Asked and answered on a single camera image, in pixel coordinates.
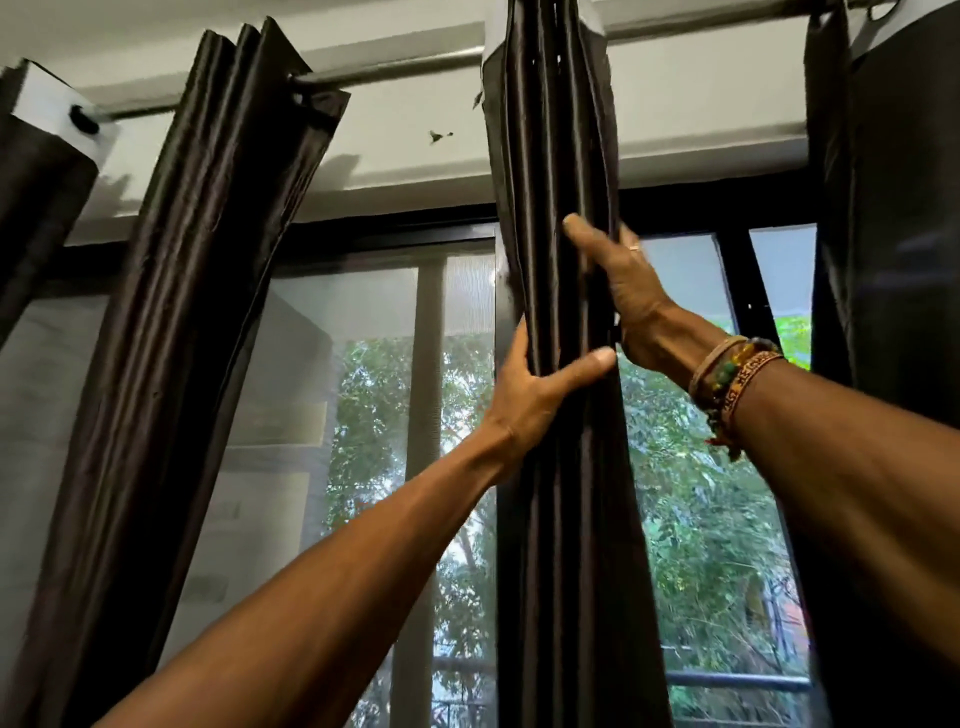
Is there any person's left hand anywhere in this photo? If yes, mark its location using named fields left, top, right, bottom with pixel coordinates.
left=479, top=318, right=618, bottom=481

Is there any grey concrete building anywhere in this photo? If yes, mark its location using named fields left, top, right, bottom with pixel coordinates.
left=0, top=288, right=339, bottom=676

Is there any orange woven patterned bracelet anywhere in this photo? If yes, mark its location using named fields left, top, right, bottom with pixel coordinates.
left=719, top=350, right=785, bottom=463

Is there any person's left forearm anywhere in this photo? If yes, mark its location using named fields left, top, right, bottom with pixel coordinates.
left=93, top=434, right=519, bottom=728

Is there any grey metal curtain rod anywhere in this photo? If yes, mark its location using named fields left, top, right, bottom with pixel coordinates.
left=97, top=0, right=901, bottom=125

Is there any person's right forearm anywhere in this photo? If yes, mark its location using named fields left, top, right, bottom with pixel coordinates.
left=731, top=359, right=960, bottom=676

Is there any dark brown curtain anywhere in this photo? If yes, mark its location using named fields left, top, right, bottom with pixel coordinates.
left=0, top=16, right=352, bottom=728
left=0, top=58, right=121, bottom=346
left=479, top=0, right=673, bottom=728
left=802, top=0, right=960, bottom=728

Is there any green beaded bracelet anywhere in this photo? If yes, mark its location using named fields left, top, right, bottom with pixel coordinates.
left=704, top=337, right=781, bottom=444

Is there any person's right hand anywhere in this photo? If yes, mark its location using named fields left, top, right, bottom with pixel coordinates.
left=562, top=213, right=733, bottom=388

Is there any black metal balcony railing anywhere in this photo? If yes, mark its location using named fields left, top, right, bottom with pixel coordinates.
left=431, top=656, right=815, bottom=728

